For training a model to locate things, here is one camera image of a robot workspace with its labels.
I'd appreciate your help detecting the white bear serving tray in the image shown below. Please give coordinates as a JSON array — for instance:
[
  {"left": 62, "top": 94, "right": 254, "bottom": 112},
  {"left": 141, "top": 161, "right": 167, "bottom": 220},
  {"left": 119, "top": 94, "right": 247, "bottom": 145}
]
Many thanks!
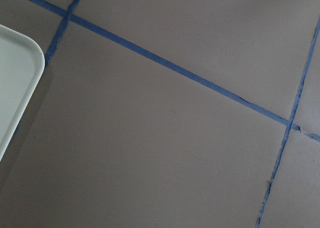
[{"left": 0, "top": 25, "right": 45, "bottom": 157}]

